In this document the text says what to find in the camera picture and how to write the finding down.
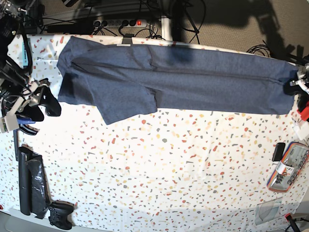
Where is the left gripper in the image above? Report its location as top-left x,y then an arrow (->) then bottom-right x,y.
289,71 -> 309,94

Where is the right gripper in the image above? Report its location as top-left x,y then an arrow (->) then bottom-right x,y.
0,78 -> 61,133

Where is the blue T-shirt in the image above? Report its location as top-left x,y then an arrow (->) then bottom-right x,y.
57,37 -> 297,125

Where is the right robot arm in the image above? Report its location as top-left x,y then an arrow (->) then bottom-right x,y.
0,0 -> 61,135

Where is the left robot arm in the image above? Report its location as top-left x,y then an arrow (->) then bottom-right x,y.
289,54 -> 309,94

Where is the red black clamp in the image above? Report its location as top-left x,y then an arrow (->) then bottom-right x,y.
297,95 -> 309,121

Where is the blue black bar clamp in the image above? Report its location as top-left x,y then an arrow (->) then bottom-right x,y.
13,117 -> 39,161

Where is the white plastic part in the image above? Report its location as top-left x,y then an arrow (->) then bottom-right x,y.
292,118 -> 309,140

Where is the small black box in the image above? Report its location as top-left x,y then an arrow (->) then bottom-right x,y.
272,143 -> 285,162

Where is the orange blue tool case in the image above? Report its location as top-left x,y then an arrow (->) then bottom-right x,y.
267,142 -> 309,193

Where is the black plastic bag roll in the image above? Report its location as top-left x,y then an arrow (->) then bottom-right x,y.
18,146 -> 50,219

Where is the black game controller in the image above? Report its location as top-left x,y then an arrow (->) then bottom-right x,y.
48,202 -> 74,230

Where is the clear plastic sheet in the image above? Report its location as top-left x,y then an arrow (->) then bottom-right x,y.
254,198 -> 282,225

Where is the terrazzo pattern table cloth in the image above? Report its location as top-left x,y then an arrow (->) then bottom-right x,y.
0,33 -> 309,232

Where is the white power strip red switch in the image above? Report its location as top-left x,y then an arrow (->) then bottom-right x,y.
93,19 -> 147,29

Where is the black table clamp bracket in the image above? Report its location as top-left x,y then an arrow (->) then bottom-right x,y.
122,34 -> 134,44

